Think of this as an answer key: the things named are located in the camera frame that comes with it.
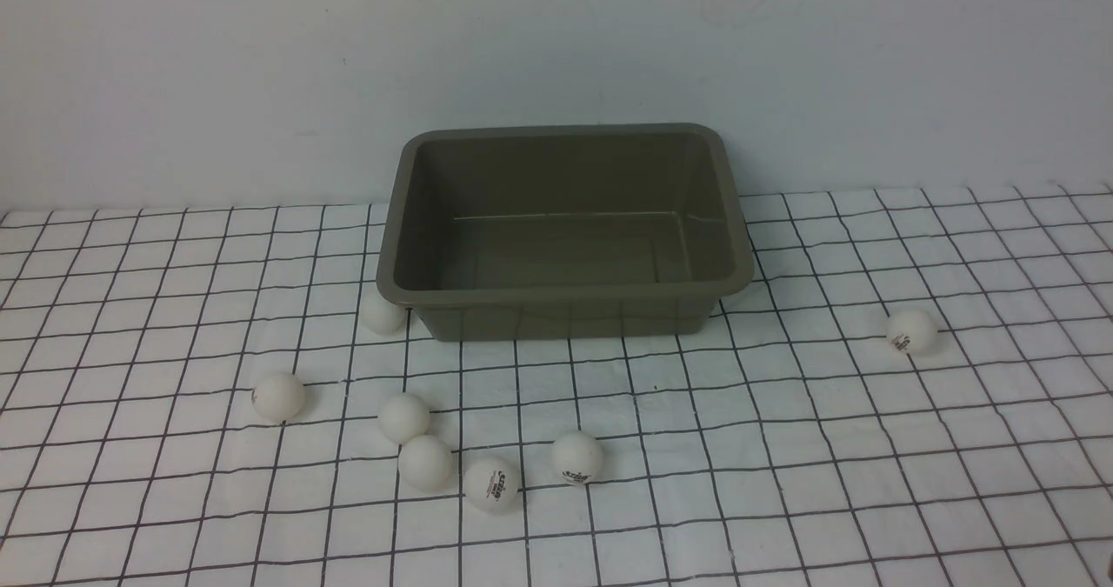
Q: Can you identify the olive green plastic bin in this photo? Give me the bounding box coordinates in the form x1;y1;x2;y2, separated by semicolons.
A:
377;123;755;342

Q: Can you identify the plain white front ball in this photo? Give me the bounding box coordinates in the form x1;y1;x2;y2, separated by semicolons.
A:
398;434;456;493

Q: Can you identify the white ball beside bin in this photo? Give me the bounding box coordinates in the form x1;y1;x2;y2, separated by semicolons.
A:
358;290;407;337

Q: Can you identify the white black grid tablecloth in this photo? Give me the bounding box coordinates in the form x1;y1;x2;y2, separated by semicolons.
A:
1;185;1112;586

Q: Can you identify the plain white ping-pong ball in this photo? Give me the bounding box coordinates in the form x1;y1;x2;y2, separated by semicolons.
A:
377;392;432;447

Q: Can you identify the white ball red logo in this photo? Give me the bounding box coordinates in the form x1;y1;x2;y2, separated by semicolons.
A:
461;457;521;513

